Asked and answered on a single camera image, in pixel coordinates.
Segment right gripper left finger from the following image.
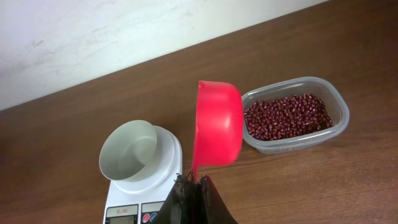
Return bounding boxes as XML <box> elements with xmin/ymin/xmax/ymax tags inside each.
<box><xmin>154</xmin><ymin>172</ymin><xmax>196</xmax><ymax>224</ymax></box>

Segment white round bowl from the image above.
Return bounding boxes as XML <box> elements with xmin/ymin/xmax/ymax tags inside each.
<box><xmin>99</xmin><ymin>120</ymin><xmax>157</xmax><ymax>181</ymax></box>

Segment red beans in container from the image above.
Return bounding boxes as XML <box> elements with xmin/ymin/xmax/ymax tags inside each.
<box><xmin>244</xmin><ymin>94</ymin><xmax>333</xmax><ymax>141</ymax></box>

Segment white kitchen scale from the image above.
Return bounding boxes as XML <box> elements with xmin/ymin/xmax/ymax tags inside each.
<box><xmin>103</xmin><ymin>126</ymin><xmax>182</xmax><ymax>224</ymax></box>

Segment orange measuring scoop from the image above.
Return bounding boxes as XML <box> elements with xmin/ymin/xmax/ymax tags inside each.
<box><xmin>192</xmin><ymin>80</ymin><xmax>244</xmax><ymax>180</ymax></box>

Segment clear plastic container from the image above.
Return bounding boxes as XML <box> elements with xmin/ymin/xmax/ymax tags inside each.
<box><xmin>242</xmin><ymin>77</ymin><xmax>349</xmax><ymax>154</ymax></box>

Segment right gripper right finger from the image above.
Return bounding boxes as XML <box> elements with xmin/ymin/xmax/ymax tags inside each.
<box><xmin>197</xmin><ymin>175</ymin><xmax>238</xmax><ymax>224</ymax></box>

